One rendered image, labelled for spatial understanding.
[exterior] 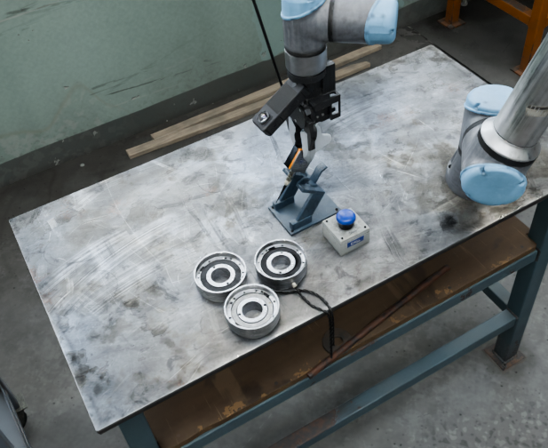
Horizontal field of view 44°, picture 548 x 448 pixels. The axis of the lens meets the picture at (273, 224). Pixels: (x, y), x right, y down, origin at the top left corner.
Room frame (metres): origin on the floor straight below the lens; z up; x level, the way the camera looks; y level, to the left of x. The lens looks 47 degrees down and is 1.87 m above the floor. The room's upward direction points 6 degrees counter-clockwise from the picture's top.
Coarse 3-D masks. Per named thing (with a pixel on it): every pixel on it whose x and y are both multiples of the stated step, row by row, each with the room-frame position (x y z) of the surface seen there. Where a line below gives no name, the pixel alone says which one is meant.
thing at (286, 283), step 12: (276, 240) 0.92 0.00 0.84; (288, 240) 0.91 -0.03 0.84; (264, 252) 0.90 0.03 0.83; (276, 252) 0.89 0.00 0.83; (288, 252) 0.89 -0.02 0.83; (300, 252) 0.89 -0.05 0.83; (276, 264) 0.88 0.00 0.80; (288, 264) 0.88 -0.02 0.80; (264, 276) 0.83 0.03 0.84; (300, 276) 0.83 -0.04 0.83; (276, 288) 0.82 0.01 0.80; (288, 288) 0.82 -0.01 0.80
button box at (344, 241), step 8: (328, 224) 0.94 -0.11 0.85; (336, 224) 0.94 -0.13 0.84; (352, 224) 0.93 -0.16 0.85; (360, 224) 0.93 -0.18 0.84; (328, 232) 0.93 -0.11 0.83; (336, 232) 0.92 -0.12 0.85; (344, 232) 0.91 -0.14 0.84; (352, 232) 0.91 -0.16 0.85; (360, 232) 0.91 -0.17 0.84; (368, 232) 0.92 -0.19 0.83; (328, 240) 0.93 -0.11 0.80; (336, 240) 0.91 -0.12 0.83; (344, 240) 0.89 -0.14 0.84; (352, 240) 0.90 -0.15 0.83; (360, 240) 0.91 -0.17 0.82; (368, 240) 0.92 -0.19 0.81; (336, 248) 0.91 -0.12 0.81; (344, 248) 0.89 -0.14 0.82; (352, 248) 0.90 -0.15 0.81
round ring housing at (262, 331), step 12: (240, 288) 0.80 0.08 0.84; (252, 288) 0.81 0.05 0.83; (264, 288) 0.80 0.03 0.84; (228, 300) 0.78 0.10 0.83; (252, 300) 0.78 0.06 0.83; (276, 300) 0.77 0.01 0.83; (228, 312) 0.76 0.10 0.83; (240, 312) 0.76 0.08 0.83; (264, 312) 0.75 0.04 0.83; (276, 312) 0.74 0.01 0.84; (228, 324) 0.74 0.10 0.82; (264, 324) 0.71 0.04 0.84; (252, 336) 0.71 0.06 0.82
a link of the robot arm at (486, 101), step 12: (492, 84) 1.11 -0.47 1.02; (468, 96) 1.08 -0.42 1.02; (480, 96) 1.07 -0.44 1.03; (492, 96) 1.07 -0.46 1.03; (504, 96) 1.06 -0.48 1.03; (468, 108) 1.06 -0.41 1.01; (480, 108) 1.03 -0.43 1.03; (492, 108) 1.02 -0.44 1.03; (468, 120) 1.04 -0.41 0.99; (480, 120) 1.02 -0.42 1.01
